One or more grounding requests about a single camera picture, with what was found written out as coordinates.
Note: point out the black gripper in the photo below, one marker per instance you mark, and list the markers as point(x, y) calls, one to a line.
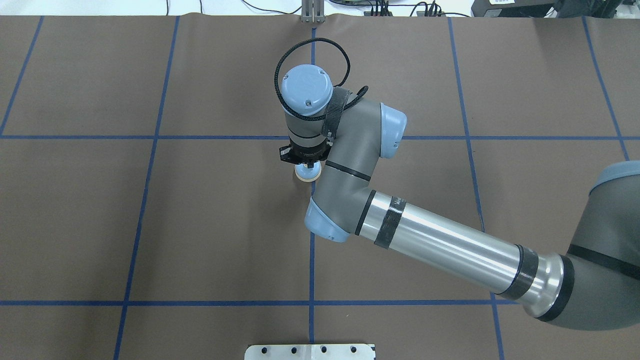
point(306, 151)

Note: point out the blue white call bell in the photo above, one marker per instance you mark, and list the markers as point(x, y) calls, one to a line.
point(306, 173)

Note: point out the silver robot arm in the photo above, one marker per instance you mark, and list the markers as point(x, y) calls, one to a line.
point(594, 286)

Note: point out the black box with label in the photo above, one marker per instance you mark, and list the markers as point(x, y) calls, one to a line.
point(511, 8)

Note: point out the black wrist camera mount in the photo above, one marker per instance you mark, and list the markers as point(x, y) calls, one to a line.
point(285, 155)

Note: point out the aluminium frame post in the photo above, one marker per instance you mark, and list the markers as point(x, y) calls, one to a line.
point(313, 11)

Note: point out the white camera pillar with base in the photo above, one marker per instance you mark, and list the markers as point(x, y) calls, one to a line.
point(326, 351)

